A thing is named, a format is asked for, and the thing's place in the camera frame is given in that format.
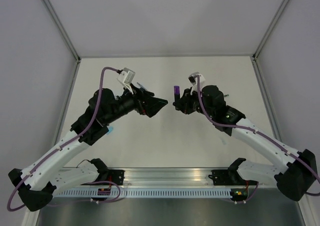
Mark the light blue pen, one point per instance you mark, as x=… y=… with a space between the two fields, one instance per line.
x=110 y=129

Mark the black purple highlighter pen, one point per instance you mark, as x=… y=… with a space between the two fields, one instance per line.
x=176 y=90

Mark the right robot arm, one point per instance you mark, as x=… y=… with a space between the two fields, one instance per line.
x=292 y=171

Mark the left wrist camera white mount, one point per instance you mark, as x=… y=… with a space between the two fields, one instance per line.
x=125 y=78

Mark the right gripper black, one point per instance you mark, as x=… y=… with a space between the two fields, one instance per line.
x=183 y=104

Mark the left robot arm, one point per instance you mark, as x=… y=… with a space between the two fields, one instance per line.
x=38 y=183

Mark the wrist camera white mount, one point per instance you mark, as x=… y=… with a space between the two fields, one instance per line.
x=125 y=78
x=197 y=80

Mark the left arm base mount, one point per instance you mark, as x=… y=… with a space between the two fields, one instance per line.
x=107 y=174

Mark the white slotted cable duct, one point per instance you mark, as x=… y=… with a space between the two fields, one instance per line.
x=99 y=192

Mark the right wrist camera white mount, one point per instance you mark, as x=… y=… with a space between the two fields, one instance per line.
x=197 y=80

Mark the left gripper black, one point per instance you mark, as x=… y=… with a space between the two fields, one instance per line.
x=152 y=105

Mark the aluminium mounting rail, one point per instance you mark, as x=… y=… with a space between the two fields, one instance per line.
x=167 y=176

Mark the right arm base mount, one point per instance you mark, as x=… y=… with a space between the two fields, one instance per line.
x=225 y=177

